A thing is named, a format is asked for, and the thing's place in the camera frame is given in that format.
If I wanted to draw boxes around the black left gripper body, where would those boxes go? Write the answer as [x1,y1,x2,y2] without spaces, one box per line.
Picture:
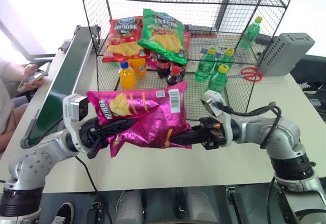
[79,117,110,154]

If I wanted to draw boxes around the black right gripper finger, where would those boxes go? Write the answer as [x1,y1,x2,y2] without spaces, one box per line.
[169,129,213,145]

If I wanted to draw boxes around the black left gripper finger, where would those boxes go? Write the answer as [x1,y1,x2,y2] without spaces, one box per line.
[86,137,109,160]
[99,118,135,134]

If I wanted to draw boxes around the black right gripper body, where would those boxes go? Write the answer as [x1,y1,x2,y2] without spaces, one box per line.
[199,116,227,150]

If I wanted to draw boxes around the magenta potato chips bag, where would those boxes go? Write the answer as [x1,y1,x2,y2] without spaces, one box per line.
[86,80,193,158]

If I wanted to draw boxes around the green belt conveyor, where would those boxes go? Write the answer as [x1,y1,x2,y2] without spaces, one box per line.
[20,25,100,149]

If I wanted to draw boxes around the person's bare hand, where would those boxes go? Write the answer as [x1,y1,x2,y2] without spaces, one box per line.
[23,64,52,92]

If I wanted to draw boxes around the orange soda bottle blue cap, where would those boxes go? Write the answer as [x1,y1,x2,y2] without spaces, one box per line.
[119,61,137,91]

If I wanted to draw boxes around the green soda bottle yellow cap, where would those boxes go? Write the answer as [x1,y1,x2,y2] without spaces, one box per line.
[207,64,229,94]
[219,48,235,72]
[195,47,218,82]
[238,16,263,49]

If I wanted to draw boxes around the cola bottle red cap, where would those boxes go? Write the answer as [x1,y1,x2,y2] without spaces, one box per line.
[166,65,184,86]

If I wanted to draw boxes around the grey rounded robot leg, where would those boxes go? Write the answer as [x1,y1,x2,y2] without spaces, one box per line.
[114,190,144,224]
[185,186,220,224]

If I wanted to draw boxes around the magenta chips bag under pile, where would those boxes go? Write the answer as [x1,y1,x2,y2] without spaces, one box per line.
[146,50,164,70]

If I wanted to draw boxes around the black sneaker white laces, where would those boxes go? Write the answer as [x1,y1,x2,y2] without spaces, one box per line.
[49,202,75,224]

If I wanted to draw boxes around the smartphone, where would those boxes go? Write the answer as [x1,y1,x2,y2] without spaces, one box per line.
[17,61,52,93]

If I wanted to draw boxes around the blue white label packet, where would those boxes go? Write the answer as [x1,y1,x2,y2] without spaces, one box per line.
[200,46,225,57]

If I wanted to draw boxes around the red potato chips bag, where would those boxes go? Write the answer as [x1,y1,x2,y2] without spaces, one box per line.
[101,16,151,64]

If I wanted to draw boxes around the person in light clothes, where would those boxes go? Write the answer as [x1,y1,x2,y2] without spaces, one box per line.
[0,55,35,153]

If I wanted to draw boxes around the red snack bag edge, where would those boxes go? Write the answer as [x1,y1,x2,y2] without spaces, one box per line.
[183,31,192,54]

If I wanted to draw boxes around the green potato chips bag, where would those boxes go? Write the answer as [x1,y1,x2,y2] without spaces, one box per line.
[137,8,188,66]

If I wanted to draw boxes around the grey plastic box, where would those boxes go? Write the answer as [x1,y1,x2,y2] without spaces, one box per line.
[259,32,316,77]

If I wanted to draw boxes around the black shoe white sole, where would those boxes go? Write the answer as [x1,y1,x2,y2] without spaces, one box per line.
[296,81,324,95]

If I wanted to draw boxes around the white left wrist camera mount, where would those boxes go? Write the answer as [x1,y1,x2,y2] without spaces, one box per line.
[62,94,90,154]

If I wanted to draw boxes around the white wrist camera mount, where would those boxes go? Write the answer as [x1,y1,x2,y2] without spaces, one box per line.
[62,94,90,154]
[200,89,233,144]

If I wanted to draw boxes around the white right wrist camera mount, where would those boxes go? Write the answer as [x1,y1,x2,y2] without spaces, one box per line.
[200,89,233,144]

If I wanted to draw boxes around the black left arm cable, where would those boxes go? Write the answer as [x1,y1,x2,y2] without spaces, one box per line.
[74,155,113,224]

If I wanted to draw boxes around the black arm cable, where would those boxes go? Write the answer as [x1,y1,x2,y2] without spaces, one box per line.
[218,101,283,149]
[74,155,113,224]

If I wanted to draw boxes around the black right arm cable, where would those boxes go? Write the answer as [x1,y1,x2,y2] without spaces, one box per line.
[218,101,283,149]

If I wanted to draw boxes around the black strap with buckle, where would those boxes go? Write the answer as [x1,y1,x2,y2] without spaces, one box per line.
[225,185,246,224]
[91,202,103,224]

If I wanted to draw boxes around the red handled scissors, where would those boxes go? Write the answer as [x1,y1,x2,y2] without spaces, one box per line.
[240,67,263,82]

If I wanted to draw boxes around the black wire mesh rack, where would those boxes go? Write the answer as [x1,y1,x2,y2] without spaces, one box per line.
[77,0,300,115]

